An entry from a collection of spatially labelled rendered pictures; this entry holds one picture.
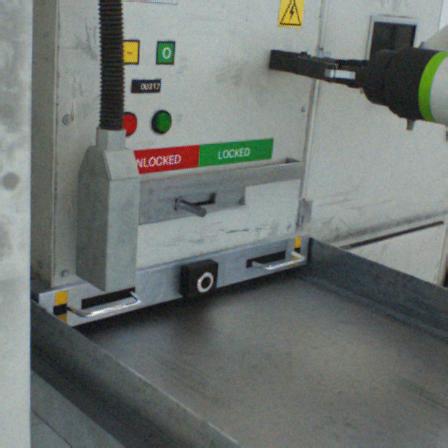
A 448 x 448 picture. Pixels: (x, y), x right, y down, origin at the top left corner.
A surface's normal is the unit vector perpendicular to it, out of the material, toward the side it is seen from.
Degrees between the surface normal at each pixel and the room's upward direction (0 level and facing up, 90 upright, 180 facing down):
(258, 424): 0
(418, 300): 90
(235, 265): 90
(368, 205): 89
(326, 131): 90
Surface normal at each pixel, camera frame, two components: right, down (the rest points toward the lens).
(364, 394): 0.09, -0.95
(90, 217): -0.73, 0.14
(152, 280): 0.68, 0.28
